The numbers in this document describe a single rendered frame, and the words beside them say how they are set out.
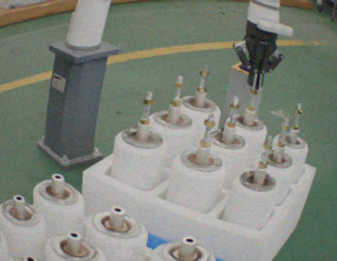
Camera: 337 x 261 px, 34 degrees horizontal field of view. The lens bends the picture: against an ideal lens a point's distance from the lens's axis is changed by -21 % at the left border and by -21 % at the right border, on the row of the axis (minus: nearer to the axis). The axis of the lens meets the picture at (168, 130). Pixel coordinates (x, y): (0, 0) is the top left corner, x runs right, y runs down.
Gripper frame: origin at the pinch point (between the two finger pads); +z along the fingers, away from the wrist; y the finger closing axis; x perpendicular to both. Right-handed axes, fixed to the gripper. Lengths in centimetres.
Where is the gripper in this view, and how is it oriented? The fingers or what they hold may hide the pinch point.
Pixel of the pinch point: (255, 80)
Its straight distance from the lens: 134.9
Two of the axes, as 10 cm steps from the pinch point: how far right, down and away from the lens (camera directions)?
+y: -9.4, -0.2, -3.5
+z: -1.7, 9.0, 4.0
